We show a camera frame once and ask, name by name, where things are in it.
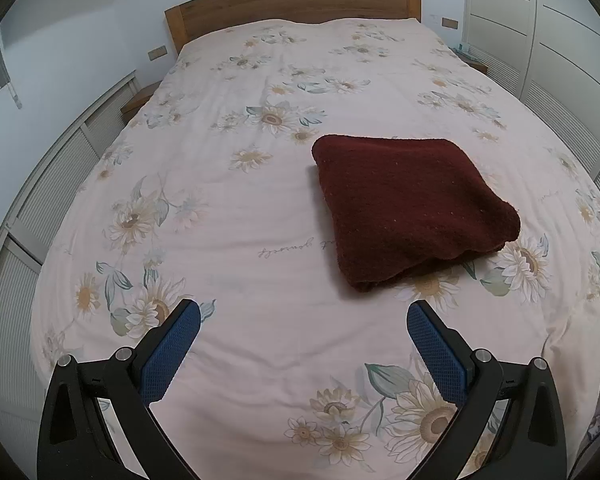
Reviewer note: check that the white louvered low cabinet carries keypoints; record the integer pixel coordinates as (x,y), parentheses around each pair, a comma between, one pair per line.
(55,185)

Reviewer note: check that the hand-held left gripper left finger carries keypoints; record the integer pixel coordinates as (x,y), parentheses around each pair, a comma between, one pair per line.
(172,350)

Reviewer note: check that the window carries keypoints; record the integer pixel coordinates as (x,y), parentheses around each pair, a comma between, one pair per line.
(0,67)

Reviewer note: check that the small teal object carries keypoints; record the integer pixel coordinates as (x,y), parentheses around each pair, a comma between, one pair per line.
(463,47)

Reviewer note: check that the wooden headboard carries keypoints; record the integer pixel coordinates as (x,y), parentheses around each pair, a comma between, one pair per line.
(290,5)

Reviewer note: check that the white louvered wardrobe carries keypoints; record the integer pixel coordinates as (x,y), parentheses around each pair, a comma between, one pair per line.
(565,35)

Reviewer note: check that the brown wall switch plate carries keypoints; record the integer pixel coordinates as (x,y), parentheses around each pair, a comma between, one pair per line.
(157,53)
(449,23)

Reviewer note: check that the wooden nightstand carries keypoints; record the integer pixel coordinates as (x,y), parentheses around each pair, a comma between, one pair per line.
(476,66)
(137,102)

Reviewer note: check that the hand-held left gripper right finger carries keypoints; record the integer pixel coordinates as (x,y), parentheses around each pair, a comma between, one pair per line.
(437,355)

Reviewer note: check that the bed with floral sheet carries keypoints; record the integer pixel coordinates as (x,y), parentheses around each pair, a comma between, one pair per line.
(255,185)

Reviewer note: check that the dark red towel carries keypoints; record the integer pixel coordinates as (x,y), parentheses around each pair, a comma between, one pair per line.
(410,200)

